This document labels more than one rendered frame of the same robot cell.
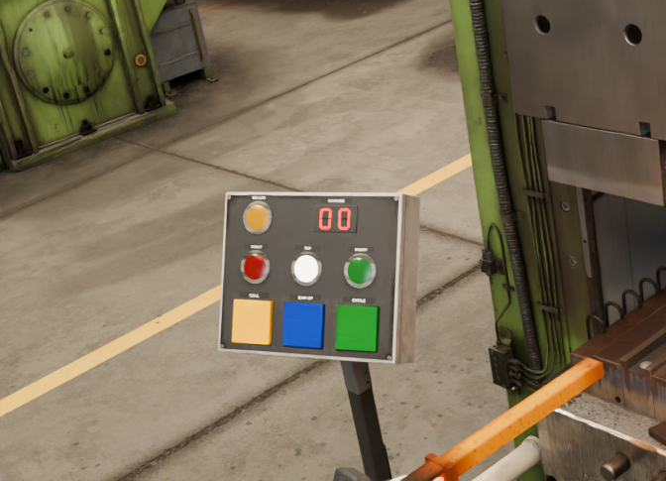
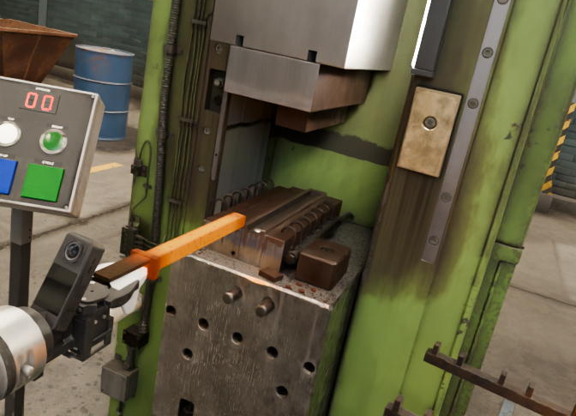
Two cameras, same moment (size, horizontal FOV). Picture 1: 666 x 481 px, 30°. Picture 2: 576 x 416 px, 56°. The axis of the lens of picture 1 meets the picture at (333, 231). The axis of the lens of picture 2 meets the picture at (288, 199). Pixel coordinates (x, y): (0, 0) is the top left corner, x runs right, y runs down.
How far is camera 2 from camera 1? 0.85 m
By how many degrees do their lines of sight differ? 33
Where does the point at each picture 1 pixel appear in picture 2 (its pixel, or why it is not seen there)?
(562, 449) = (187, 286)
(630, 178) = (291, 91)
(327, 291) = (21, 152)
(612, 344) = not seen: hidden behind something
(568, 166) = (243, 81)
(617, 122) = (291, 50)
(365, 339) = (48, 191)
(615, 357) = not seen: hidden behind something
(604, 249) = (223, 165)
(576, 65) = (270, 6)
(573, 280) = (198, 182)
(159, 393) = not seen: outside the picture
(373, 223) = (70, 110)
